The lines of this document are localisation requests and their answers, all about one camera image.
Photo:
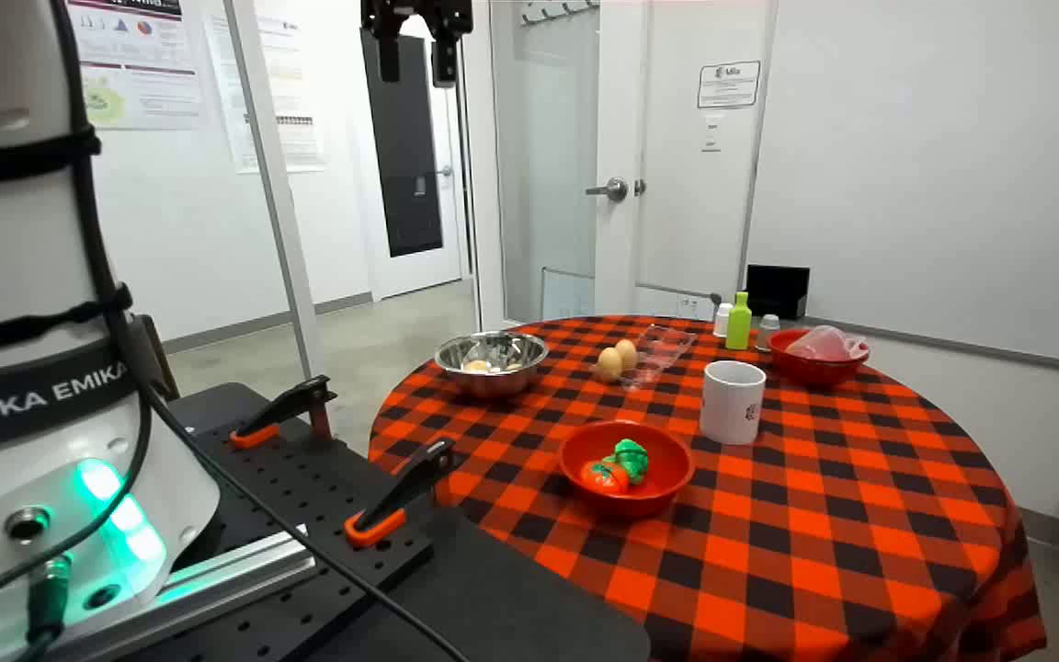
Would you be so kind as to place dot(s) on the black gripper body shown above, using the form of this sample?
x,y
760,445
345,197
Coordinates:
x,y
456,12

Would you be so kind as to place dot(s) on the beige egg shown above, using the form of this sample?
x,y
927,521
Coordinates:
x,y
628,354
610,360
472,364

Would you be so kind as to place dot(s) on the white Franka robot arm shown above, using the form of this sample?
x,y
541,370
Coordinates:
x,y
16,243

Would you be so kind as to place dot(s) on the metal bowl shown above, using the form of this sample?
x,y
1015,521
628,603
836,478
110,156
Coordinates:
x,y
528,354

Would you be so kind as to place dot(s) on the clear plastic egg carton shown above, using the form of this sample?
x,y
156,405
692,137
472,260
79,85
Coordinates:
x,y
672,352

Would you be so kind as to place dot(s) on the orange plastic bowl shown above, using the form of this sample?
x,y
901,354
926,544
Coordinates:
x,y
662,471

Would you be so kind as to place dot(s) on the red bowl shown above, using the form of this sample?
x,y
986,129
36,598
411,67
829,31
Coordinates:
x,y
816,371

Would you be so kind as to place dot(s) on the white paper sheet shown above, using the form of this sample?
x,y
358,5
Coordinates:
x,y
293,85

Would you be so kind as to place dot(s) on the white door with dark window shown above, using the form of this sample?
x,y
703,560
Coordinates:
x,y
412,185

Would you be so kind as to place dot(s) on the black orange clamp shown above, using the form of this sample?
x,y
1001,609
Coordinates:
x,y
403,490
293,405

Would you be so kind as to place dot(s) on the small white bottle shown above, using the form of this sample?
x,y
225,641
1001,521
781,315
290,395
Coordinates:
x,y
721,322

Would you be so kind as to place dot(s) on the green bottle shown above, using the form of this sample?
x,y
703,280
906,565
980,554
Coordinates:
x,y
740,325

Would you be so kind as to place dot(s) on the small white shaker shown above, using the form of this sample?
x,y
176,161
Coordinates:
x,y
769,325

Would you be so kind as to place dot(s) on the green toy vegetable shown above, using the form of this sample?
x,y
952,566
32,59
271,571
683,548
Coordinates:
x,y
630,456

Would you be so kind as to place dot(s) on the orange toy vegetable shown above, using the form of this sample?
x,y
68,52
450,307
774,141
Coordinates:
x,y
600,477

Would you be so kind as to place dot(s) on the white mug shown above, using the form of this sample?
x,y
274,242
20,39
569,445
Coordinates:
x,y
735,411

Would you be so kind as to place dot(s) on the pink cloth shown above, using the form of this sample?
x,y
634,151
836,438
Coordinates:
x,y
825,345

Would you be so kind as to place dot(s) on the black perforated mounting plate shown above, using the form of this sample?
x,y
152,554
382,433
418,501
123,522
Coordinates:
x,y
494,601

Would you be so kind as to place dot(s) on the red black plaid tablecloth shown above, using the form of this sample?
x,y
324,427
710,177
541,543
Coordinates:
x,y
861,527

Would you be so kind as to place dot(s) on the wall coat hooks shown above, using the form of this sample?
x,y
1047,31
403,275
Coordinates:
x,y
554,7

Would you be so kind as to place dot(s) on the grey metal post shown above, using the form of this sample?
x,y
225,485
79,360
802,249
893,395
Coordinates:
x,y
274,185

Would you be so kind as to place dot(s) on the wall poster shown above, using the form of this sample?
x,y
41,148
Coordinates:
x,y
137,59

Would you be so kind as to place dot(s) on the small white wall note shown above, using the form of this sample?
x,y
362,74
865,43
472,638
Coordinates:
x,y
710,137

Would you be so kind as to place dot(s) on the white wall sign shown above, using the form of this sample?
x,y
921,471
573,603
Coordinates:
x,y
729,82

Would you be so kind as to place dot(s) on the black wall box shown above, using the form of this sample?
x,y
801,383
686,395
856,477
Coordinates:
x,y
778,293

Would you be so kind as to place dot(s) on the aluminium rail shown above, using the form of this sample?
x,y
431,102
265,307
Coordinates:
x,y
236,576

